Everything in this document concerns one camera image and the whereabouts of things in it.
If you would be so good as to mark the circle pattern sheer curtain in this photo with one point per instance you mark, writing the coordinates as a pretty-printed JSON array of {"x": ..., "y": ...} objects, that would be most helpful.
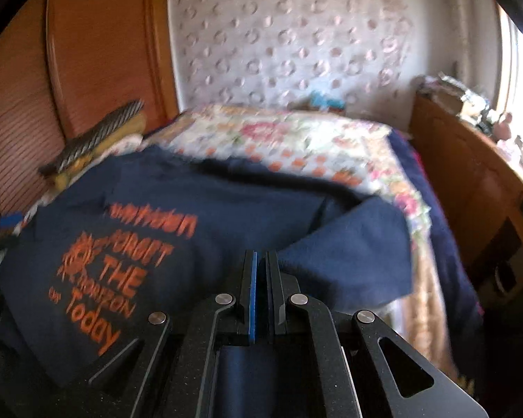
[{"x": 287, "y": 43}]

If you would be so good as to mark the wooden sideboard cabinet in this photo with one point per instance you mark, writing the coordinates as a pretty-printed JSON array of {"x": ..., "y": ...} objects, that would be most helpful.
[{"x": 453, "y": 174}]

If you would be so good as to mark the pink object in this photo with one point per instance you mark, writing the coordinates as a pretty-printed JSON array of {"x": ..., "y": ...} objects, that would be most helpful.
[{"x": 504, "y": 126}]

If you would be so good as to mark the bed with orange-print sheet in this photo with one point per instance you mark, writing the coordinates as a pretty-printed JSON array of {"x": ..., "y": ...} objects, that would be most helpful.
[{"x": 287, "y": 163}]

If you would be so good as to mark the wooden wardrobe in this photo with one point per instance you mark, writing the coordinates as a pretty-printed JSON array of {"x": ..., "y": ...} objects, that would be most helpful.
[{"x": 104, "y": 43}]

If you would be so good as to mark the cream window curtain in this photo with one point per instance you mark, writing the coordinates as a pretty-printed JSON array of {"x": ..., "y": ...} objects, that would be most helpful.
[{"x": 464, "y": 21}]

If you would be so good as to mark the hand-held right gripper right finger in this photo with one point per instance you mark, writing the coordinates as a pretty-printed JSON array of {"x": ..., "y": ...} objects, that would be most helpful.
[{"x": 273, "y": 296}]

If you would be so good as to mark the navy t-shirt orange print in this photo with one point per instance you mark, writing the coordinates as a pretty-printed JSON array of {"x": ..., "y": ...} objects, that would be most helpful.
[{"x": 200, "y": 209}]

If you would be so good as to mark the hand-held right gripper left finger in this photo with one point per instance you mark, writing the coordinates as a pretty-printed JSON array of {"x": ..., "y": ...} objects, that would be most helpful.
[{"x": 253, "y": 296}]

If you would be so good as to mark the pile of books and papers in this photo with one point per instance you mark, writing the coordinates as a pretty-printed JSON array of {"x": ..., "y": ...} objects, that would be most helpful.
[{"x": 453, "y": 96}]

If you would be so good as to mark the dark patterned pillow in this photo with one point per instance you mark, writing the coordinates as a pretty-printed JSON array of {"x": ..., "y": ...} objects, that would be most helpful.
[{"x": 96, "y": 137}]

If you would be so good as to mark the floral quilt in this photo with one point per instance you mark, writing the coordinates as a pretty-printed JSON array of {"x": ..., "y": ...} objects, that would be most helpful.
[{"x": 287, "y": 126}]

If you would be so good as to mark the navy blue bed blanket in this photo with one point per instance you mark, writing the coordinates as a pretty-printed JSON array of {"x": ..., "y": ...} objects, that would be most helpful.
[{"x": 444, "y": 235}]

